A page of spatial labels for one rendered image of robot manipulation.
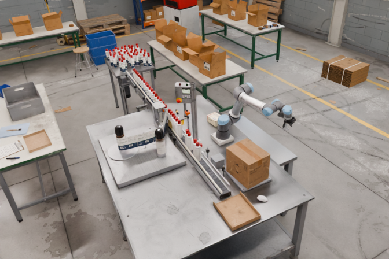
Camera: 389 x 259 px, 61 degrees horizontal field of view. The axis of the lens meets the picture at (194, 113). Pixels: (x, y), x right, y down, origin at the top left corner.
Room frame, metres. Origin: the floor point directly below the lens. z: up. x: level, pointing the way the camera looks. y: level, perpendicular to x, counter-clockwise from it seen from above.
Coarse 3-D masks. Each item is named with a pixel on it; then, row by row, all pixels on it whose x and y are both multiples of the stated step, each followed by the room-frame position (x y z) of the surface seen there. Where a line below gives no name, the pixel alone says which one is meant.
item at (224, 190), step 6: (180, 138) 2.84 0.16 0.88; (186, 150) 2.63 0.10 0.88; (192, 150) 2.63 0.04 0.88; (204, 162) 2.43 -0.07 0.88; (204, 168) 2.35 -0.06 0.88; (210, 168) 2.34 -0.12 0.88; (210, 174) 2.26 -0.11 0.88; (210, 180) 2.18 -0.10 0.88; (216, 180) 2.18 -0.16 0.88; (222, 186) 2.10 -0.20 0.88; (222, 192) 2.03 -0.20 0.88; (228, 192) 2.03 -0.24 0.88
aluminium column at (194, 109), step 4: (192, 84) 2.85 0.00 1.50; (192, 92) 2.85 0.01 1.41; (192, 96) 2.84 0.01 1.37; (192, 104) 2.84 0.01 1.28; (192, 108) 2.85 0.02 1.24; (196, 108) 2.86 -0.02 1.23; (192, 112) 2.85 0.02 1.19; (196, 112) 2.86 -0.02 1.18; (192, 116) 2.87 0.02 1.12; (196, 116) 2.86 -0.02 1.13; (192, 120) 2.87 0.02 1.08; (196, 120) 2.86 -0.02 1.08; (192, 124) 2.87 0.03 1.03; (196, 124) 2.85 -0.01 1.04; (192, 128) 2.87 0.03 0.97; (196, 128) 2.85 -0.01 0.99; (196, 132) 2.85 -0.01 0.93; (196, 136) 2.86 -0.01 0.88
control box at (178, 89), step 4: (176, 84) 2.91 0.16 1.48; (184, 84) 2.90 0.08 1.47; (188, 84) 2.90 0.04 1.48; (176, 88) 2.87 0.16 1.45; (180, 88) 2.86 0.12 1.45; (176, 92) 2.87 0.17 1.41; (180, 92) 2.86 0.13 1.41; (176, 96) 2.87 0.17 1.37; (180, 96) 2.86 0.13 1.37; (176, 100) 2.87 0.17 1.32; (184, 100) 2.86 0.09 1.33; (188, 100) 2.85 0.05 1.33
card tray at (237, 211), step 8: (240, 192) 2.04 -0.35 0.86; (224, 200) 1.99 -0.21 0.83; (232, 200) 1.98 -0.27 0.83; (240, 200) 1.98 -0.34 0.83; (248, 200) 1.94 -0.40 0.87; (216, 208) 1.89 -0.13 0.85; (224, 208) 1.90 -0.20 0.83; (232, 208) 1.89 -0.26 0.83; (240, 208) 1.89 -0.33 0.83; (248, 208) 1.88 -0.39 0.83; (224, 216) 1.78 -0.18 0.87; (232, 216) 1.81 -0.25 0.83; (240, 216) 1.81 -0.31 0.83; (248, 216) 1.80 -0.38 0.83; (256, 216) 1.77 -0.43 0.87; (232, 224) 1.73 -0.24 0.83; (240, 224) 1.70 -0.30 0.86
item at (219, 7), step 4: (216, 0) 8.19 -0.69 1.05; (220, 0) 8.25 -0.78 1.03; (224, 0) 7.89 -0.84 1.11; (228, 0) 7.95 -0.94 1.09; (212, 4) 8.03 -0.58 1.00; (216, 4) 7.95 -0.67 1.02; (220, 4) 8.25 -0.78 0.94; (224, 4) 7.89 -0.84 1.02; (216, 8) 7.98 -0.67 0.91; (220, 8) 7.87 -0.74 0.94; (224, 8) 7.90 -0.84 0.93; (216, 12) 7.99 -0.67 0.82; (220, 12) 7.87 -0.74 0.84; (224, 12) 7.90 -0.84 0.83
